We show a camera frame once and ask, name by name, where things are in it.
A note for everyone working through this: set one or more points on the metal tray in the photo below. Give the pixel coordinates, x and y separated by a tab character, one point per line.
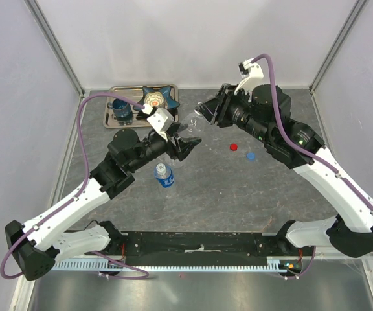
134	93

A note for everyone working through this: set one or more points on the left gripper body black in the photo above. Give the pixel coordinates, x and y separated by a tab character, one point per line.
171	149

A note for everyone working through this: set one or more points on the blue label small bottle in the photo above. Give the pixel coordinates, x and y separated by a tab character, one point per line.
167	180

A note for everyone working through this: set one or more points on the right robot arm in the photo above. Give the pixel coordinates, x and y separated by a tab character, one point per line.
265	114

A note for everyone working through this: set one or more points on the white QR bottle cap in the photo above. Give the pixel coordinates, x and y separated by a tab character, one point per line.
198	108

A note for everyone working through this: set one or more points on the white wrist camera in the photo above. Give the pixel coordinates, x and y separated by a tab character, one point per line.
252	75
159	118

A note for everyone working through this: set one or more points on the blue ceramic cup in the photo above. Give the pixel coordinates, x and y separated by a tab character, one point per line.
122	111

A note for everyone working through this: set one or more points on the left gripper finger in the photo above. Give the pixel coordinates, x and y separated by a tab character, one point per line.
184	146
177	127

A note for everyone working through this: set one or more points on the red bottle cap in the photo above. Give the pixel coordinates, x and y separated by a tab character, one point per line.
233	147

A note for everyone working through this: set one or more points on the white blue-print bottle cap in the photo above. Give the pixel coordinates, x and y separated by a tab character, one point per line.
161	169

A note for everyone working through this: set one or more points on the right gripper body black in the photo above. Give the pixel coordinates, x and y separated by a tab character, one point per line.
233	108

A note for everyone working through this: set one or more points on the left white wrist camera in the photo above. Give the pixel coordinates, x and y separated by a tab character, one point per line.
159	118

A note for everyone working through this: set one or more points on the blue star-shaped dish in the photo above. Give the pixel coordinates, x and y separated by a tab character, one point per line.
166	91

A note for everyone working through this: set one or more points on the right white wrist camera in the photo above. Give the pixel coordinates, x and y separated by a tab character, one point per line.
252	75

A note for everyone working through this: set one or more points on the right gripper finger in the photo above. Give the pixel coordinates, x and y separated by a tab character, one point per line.
211	109
225	90

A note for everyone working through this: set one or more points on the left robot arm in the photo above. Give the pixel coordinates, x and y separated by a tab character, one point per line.
38	244

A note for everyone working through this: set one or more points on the small patterned bowl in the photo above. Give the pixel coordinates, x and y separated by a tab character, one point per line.
155	99

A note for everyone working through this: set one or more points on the clear small bottle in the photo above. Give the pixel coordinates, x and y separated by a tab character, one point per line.
192	126

